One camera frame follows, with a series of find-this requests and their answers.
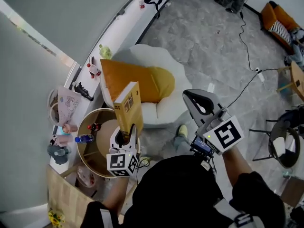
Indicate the red label plastic bottle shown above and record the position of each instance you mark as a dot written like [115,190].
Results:
[141,1]

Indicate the pink plastic bag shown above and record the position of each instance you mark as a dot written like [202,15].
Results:
[85,177]

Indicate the grey cloth bundle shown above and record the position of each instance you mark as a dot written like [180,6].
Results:
[57,158]

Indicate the chest-mounted screen device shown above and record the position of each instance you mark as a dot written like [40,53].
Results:
[201,146]

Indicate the pink cup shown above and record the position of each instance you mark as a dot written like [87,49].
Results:
[70,128]
[64,140]

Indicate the person's right forearm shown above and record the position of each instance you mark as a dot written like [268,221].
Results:
[235,165]

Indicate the yellow book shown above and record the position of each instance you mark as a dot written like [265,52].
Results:
[129,108]

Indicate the green drink bottle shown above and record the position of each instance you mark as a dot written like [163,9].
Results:
[105,52]

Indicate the brown wooden box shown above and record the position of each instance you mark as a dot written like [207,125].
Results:
[292,191]

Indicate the striped pillow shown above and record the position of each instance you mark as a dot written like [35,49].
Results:
[281,31]

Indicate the round wooden side table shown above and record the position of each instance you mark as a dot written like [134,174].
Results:
[297,77]

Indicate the orange cushion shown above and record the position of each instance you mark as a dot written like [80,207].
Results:
[133,77]

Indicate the yellow flowers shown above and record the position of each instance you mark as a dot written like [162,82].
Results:
[55,218]

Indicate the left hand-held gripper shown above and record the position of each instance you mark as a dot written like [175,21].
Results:
[118,163]

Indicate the white paper cup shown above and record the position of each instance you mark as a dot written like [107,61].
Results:
[279,146]

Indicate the white and red toy figure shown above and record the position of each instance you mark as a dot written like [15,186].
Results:
[93,69]

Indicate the dark red-capped soda bottle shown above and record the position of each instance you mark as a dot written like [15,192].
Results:
[94,127]

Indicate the white power strip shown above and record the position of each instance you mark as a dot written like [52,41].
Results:
[260,75]

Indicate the white sofa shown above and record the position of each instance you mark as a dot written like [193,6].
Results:
[156,56]

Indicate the blue water bottle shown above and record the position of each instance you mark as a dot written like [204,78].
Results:
[84,138]

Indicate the black metal chair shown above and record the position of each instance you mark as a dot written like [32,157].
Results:
[282,127]

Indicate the person's black shirt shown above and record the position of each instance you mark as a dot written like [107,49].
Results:
[180,191]

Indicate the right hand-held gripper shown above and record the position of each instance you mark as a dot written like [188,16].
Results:
[225,133]

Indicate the clear water bottle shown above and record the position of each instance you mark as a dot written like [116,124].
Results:
[62,152]

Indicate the person's left forearm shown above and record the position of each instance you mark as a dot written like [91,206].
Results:
[115,196]

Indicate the orange sofa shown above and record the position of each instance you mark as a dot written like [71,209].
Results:
[272,14]

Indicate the person's leg with pale shoe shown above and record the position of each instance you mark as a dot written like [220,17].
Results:
[181,141]

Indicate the pink cartoon paper bag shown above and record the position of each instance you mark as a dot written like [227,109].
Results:
[67,104]

